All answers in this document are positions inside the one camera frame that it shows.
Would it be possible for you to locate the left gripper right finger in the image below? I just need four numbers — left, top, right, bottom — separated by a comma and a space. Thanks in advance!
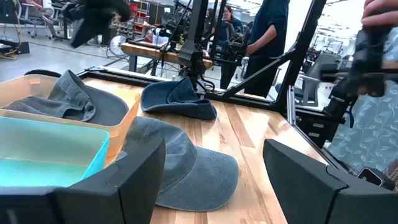
262, 138, 377, 224

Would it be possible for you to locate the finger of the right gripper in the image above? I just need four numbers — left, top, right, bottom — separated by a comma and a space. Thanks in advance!
69, 17, 106, 49

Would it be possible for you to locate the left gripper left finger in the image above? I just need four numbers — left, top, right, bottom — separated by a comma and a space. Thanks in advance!
55, 138, 167, 224

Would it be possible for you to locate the grey baseball cap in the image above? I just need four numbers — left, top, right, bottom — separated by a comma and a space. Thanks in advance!
116, 116, 239, 213
4, 69, 130, 127

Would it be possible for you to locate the dark blue baseball cap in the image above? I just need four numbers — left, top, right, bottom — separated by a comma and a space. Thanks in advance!
140, 77, 218, 121

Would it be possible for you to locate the red parts rack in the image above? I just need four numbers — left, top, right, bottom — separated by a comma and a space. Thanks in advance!
128, 1, 150, 35

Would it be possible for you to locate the round white fan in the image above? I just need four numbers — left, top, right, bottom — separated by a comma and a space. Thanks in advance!
108, 34, 129, 58

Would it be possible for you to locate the office chair with wheels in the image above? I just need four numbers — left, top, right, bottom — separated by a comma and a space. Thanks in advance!
18, 0, 65, 40

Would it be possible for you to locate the wooden workbench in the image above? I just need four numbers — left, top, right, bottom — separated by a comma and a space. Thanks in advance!
120, 42, 214, 72

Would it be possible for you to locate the orange translucent plastic bin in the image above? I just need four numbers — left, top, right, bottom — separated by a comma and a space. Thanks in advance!
0, 73, 142, 167

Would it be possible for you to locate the black smartphone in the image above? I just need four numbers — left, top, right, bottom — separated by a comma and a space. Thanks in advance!
356, 166, 396, 192

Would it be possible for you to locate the person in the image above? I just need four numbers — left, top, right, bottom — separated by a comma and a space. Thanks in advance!
216, 4, 246, 90
244, 0, 292, 98
326, 29, 398, 190

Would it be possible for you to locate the teal translucent plastic bin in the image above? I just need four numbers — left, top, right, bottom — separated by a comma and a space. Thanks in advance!
0, 116, 110, 188

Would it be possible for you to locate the grey office chair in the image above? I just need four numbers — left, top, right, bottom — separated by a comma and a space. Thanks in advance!
297, 52, 345, 107

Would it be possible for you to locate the person's hand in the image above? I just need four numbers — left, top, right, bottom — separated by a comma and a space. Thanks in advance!
360, 0, 398, 28

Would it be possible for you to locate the black hook handle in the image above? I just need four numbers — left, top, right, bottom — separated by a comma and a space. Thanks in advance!
24, 68, 62, 78

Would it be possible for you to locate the yellow extension cord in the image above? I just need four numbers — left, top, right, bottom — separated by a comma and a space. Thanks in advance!
0, 49, 20, 62

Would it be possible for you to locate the black aluminium rig frame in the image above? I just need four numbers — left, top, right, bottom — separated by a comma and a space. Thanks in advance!
76, 0, 352, 175

